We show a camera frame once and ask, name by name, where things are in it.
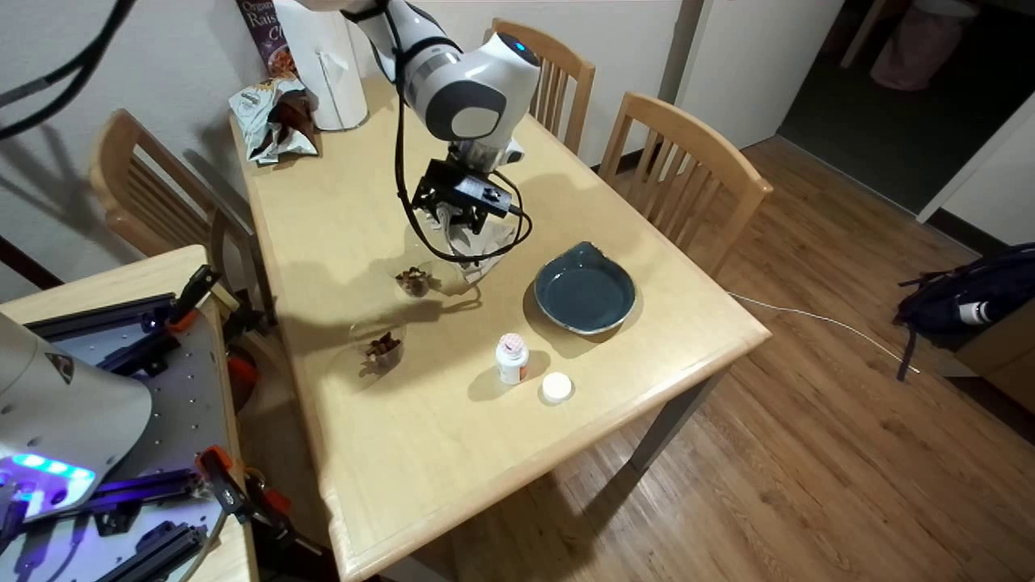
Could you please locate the wooden chair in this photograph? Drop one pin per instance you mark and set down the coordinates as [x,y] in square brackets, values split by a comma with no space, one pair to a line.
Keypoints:
[563,84]
[157,200]
[683,177]

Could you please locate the glass bowl with snack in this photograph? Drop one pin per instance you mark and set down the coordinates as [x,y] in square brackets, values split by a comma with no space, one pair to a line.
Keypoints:
[383,353]
[414,282]

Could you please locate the pink bag in doorway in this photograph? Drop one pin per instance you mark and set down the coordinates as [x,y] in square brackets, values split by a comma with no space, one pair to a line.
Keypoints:
[922,40]

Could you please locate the blue ceramic plate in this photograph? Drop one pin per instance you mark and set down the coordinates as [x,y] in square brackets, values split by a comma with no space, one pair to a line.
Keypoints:
[584,291]

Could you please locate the beige towel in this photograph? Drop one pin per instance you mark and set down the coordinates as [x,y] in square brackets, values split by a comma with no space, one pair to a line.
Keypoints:
[463,256]

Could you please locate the wooden chair right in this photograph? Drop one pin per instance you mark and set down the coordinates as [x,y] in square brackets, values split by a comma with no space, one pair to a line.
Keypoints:
[683,177]

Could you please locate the white bottle cap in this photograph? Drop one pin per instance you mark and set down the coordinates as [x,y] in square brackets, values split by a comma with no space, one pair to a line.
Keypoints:
[559,385]

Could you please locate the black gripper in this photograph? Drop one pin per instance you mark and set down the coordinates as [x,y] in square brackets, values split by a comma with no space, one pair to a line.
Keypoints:
[446,181]

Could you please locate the purple snack package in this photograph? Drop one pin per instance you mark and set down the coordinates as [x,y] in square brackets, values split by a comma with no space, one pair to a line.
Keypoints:
[265,33]

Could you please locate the crumpled grey cloth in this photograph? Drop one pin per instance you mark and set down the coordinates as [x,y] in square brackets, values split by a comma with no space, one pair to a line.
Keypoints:
[276,122]

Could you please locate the orange black clamp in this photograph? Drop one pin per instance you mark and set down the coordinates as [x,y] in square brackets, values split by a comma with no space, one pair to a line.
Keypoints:
[283,550]

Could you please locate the wooden chair far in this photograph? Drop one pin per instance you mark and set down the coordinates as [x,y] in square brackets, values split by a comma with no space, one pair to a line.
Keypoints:
[563,84]

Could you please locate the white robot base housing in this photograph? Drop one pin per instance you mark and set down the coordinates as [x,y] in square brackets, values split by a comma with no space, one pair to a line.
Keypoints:
[63,426]

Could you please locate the black backpack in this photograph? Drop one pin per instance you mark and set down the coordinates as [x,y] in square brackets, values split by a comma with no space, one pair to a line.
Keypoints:
[962,303]

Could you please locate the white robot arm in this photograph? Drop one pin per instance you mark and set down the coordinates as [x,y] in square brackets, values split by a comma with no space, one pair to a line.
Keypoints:
[471,100]

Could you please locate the wooden chair back left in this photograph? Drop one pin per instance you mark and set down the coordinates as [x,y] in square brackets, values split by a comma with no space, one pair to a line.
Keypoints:
[157,200]

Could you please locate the small white bottle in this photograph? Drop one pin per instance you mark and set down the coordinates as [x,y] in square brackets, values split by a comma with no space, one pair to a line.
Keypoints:
[512,357]

